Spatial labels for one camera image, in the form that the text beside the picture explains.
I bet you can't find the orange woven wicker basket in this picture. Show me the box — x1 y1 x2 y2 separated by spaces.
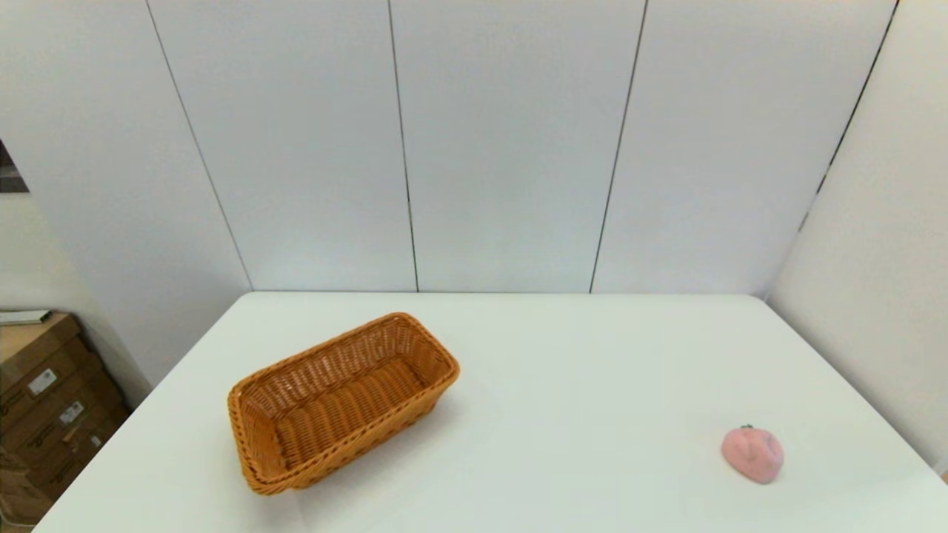
227 312 461 496

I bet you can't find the pink peach toy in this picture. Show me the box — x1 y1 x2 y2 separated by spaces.
721 425 785 485

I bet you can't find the brown cardboard box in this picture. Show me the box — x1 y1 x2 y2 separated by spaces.
0 403 133 525
0 313 96 393
0 354 125 454

